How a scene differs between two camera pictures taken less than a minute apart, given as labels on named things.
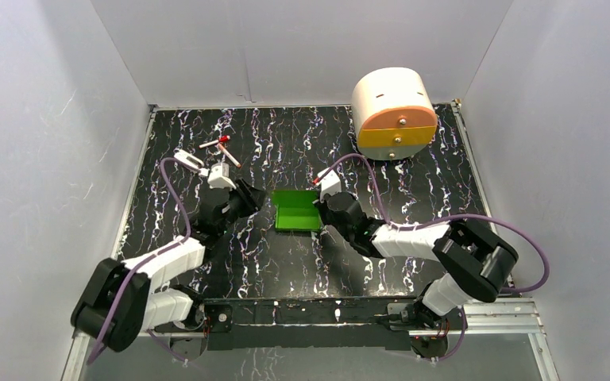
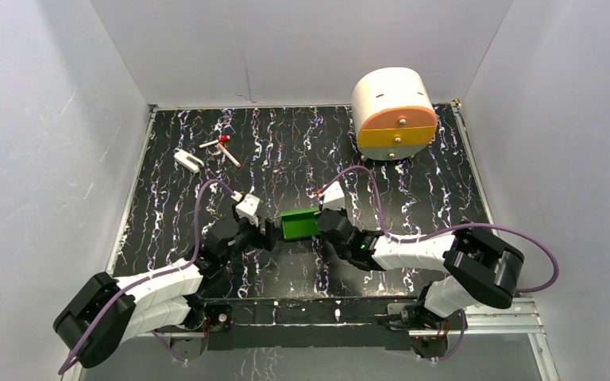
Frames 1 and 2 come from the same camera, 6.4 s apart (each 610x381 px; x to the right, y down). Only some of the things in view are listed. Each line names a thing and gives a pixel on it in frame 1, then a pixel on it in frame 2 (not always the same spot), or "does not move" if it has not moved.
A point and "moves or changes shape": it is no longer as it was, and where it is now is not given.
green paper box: [295, 209] moves or changes shape
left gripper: [239, 198] to [268, 232]
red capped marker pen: [221, 139] does not move
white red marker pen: [232, 158] does not move
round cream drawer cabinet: [393, 113] does not move
